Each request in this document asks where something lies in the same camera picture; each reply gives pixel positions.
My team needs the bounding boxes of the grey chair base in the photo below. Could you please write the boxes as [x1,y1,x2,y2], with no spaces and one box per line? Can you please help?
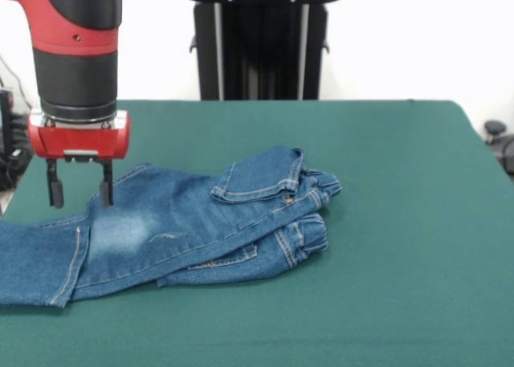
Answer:
[483,120,514,175]
[10,113,35,143]

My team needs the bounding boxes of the dark green table cloth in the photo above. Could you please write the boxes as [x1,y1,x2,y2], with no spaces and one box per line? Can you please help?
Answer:
[0,99,514,367]

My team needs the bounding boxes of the blue denim jeans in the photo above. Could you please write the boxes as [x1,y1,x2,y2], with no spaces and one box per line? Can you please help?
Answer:
[0,145,343,310]

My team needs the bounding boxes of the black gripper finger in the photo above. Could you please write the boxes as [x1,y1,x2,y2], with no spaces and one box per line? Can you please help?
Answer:
[45,157,65,210]
[99,160,115,206]

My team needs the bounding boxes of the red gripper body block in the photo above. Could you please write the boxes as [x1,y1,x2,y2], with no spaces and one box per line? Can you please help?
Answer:
[27,108,133,164]

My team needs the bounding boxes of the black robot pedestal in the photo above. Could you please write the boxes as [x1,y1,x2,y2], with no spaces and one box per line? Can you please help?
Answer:
[176,0,349,101]

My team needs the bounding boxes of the black upright frame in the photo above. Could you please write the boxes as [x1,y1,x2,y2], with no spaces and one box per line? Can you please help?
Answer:
[0,88,14,190]

